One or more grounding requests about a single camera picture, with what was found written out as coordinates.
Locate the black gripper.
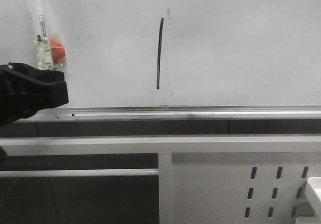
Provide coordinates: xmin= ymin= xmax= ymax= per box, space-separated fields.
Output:
xmin=1 ymin=63 xmax=69 ymax=127

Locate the white metal pegboard stand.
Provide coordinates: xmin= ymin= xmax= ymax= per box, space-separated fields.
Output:
xmin=1 ymin=135 xmax=320 ymax=223

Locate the white whiteboard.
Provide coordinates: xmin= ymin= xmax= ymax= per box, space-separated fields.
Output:
xmin=1 ymin=0 xmax=320 ymax=120

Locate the black whiteboard marker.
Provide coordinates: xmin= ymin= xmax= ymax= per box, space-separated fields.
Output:
xmin=27 ymin=0 xmax=55 ymax=70

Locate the red magnet taped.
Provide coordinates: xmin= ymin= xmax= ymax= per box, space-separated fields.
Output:
xmin=50 ymin=34 xmax=67 ymax=68

